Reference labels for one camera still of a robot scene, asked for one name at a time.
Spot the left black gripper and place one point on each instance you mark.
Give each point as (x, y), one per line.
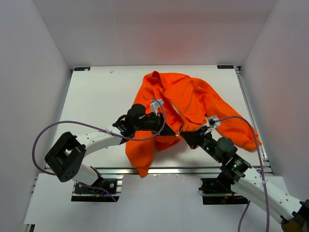
(158, 122)

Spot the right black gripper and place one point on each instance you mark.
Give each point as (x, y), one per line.
(194, 138)

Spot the orange zip jacket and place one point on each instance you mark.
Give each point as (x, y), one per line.
(188, 102)

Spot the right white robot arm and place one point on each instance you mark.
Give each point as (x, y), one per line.
(238, 176)

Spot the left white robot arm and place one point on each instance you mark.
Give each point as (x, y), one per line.
(66, 155)

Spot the right blue corner label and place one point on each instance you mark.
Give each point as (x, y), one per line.
(225, 66)

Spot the blue corner label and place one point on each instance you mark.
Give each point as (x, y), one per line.
(81, 69)
(225, 66)

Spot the left blue corner label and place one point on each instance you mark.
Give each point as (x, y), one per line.
(81, 69)

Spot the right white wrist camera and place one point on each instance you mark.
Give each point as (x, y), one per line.
(213, 122)

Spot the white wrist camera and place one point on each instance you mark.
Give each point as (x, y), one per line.
(155, 105)
(213, 122)

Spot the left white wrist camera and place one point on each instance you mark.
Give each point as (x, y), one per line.
(155, 105)

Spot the aluminium front rail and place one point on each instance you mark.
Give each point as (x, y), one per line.
(208, 170)

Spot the aluminium rail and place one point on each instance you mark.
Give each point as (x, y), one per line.
(208, 170)
(264, 155)

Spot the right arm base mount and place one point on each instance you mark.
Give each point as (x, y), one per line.
(215, 192)

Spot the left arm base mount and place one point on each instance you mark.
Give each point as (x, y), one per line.
(91, 186)

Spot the aluminium right side rail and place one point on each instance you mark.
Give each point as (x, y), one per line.
(264, 155)

